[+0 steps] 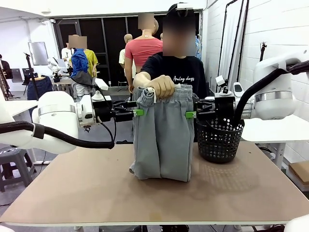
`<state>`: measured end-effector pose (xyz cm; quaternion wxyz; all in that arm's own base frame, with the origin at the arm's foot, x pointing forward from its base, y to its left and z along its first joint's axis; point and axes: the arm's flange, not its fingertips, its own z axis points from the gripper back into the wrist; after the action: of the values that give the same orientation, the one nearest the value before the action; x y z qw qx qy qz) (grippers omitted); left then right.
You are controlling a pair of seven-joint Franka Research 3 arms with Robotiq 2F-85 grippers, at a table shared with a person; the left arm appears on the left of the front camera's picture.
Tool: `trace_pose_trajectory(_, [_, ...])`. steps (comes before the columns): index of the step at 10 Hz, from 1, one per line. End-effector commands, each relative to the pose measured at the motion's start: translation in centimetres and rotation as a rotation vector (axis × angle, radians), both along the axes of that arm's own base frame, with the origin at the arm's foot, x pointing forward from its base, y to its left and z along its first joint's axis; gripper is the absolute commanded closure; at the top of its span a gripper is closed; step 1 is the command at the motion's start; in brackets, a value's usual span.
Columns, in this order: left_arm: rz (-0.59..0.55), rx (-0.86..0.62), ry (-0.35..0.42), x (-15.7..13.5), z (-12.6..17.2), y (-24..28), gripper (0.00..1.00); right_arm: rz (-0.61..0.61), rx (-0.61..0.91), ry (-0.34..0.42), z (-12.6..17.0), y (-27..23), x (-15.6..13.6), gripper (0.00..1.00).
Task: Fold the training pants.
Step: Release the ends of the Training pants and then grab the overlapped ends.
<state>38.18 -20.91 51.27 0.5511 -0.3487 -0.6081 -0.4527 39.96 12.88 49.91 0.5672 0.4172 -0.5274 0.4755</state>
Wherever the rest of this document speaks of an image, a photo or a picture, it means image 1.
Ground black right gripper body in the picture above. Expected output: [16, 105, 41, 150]
[214, 94, 236, 120]

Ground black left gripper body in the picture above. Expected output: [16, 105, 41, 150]
[93, 96, 117, 123]

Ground grey sweat shorts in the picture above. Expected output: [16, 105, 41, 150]
[128, 83, 199, 182]

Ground person's right forearm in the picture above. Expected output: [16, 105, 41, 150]
[133, 72, 157, 89]

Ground person's right hand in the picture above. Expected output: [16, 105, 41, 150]
[146, 74, 176, 100]

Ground person in black t-shirt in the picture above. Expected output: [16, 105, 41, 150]
[140, 2, 209, 100]

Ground black perforated plastic basket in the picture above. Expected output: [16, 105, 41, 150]
[195, 117, 245, 164]

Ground mannequin with cream shirt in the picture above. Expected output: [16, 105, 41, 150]
[118, 33, 133, 80]

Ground mannequin with yellow shirt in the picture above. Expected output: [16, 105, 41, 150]
[83, 48, 99, 78]

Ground mannequin with patterned blue shirt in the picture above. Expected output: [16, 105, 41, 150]
[195, 36, 202, 60]

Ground mannequin with red crop top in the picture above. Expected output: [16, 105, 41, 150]
[124, 13, 165, 94]

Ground blue jeans on stand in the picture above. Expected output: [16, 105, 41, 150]
[27, 76, 53, 101]

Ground black light stand pole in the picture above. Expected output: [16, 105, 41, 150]
[217, 0, 236, 79]

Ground small white background robot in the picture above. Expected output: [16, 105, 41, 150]
[47, 57, 61, 83]

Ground person in white shirt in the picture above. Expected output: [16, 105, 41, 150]
[60, 41, 73, 63]

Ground brown cardboard box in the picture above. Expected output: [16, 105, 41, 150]
[288, 160, 309, 187]

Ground black cap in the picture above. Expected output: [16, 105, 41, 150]
[166, 2, 196, 19]

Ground grey plastic stool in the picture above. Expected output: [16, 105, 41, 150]
[0, 147, 37, 193]

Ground seated person in dark clothes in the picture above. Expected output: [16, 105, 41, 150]
[0, 54, 13, 79]

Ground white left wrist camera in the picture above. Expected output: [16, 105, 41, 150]
[92, 77, 109, 101]

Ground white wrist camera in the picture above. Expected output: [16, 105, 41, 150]
[214, 75, 229, 95]
[92, 77, 109, 101]

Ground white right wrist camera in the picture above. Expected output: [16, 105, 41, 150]
[214, 75, 229, 95]

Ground right arm black cable sleeve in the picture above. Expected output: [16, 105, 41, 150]
[233, 61, 309, 124]

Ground arm black cable sleeve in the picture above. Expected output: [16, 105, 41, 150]
[0, 120, 115, 149]
[233, 61, 309, 124]

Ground left arm black cable sleeve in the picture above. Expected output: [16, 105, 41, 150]
[0, 120, 115, 149]

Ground black tripod by white wall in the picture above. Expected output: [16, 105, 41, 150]
[259, 41, 268, 62]

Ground black tripod with camera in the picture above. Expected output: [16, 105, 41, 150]
[23, 52, 41, 100]

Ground grey framed wall board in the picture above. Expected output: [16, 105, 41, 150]
[28, 41, 49, 66]

